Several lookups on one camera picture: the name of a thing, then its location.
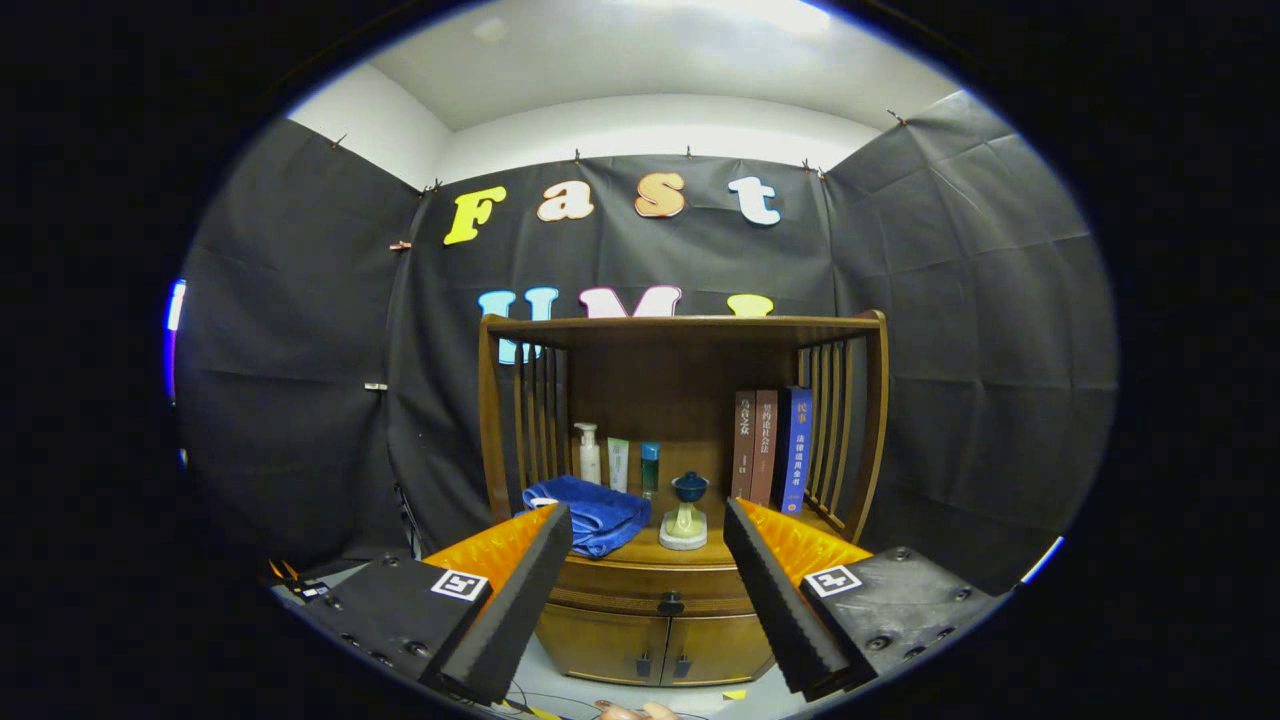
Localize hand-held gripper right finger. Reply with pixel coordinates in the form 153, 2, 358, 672
722, 498, 1001, 703

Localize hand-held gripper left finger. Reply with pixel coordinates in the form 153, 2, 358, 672
300, 502, 576, 707

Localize pale green oval dish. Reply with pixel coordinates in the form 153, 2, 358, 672
658, 500, 709, 552

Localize wooden drawer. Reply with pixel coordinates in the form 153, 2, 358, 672
548, 560, 756, 617

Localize wooden countertop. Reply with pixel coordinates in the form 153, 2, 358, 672
570, 495, 851, 569

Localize wooden cabinet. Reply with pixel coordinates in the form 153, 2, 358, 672
477, 309, 891, 689

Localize blue folded towel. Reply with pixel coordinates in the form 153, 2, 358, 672
522, 475, 653, 559

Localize blue book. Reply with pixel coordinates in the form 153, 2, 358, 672
775, 386, 815, 516

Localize reddish brown book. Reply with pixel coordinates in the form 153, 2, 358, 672
750, 389, 780, 508

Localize dark brown book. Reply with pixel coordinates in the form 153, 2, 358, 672
731, 390, 757, 501

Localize white pump bottle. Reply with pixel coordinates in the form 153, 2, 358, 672
574, 422, 603, 486

